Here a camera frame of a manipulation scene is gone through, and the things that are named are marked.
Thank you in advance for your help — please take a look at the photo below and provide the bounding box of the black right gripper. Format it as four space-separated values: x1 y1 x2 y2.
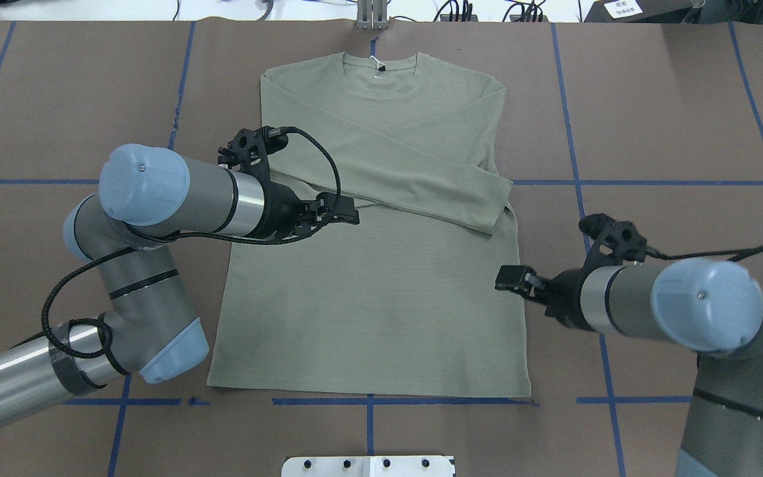
495 265 594 330

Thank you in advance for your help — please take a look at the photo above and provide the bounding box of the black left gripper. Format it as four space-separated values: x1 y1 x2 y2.
261 182 360 240

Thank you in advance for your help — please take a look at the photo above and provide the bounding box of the green long-sleeve shirt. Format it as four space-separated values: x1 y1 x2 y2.
207 52 532 398

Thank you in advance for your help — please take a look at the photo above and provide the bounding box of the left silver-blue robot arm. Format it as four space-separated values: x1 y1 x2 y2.
0 138 360 427

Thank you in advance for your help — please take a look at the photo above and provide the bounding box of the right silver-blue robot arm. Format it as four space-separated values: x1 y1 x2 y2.
495 258 763 476

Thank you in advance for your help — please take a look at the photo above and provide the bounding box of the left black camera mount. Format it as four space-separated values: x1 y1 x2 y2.
217 126 289 182

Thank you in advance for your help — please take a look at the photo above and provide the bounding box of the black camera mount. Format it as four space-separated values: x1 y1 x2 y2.
578 213 647 270
217 126 289 182

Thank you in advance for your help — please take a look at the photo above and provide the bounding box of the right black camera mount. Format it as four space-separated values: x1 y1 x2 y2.
578 213 647 270

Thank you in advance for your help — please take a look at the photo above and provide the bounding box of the aluminium frame post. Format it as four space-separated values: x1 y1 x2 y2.
354 0 389 31

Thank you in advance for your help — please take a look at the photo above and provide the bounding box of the right black braided cable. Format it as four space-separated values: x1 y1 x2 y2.
643 238 763 262

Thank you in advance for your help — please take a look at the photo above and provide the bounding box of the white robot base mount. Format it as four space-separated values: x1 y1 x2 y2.
281 455 456 476

